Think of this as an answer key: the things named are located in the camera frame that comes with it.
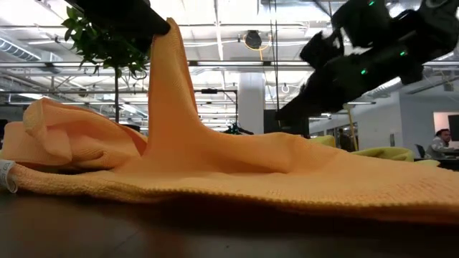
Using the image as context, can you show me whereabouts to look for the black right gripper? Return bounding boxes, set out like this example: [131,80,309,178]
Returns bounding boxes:
[275,44,408,123]

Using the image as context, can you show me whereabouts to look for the yellow microfiber towel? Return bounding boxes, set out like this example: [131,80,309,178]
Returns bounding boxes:
[308,135,441,168]

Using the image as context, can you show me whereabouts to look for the black computer monitor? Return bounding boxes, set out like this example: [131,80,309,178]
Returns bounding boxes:
[263,109,311,137]

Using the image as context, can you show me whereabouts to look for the green potted plant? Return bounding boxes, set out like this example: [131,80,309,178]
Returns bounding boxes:
[60,5,151,133]

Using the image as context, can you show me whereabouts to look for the tan slanted pole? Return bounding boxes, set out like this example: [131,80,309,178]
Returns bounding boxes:
[342,102,359,152]

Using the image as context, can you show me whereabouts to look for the white building column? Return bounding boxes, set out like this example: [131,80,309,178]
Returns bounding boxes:
[237,72,266,135]

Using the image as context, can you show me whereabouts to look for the person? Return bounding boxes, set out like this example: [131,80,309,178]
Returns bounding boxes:
[425,128,455,160]

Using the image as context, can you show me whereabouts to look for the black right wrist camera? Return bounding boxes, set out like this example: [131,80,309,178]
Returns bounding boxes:
[299,30,346,70]

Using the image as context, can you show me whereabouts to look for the black hanging cable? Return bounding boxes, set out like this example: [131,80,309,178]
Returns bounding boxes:
[273,0,281,112]

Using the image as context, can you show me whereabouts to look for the black ceiling camera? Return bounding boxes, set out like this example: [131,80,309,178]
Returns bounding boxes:
[243,29,264,50]

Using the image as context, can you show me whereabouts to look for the black metal rig frame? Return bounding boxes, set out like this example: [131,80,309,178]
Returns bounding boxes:
[193,88,240,136]

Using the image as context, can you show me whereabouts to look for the dark wall screen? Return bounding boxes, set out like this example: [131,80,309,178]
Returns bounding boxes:
[447,114,459,142]

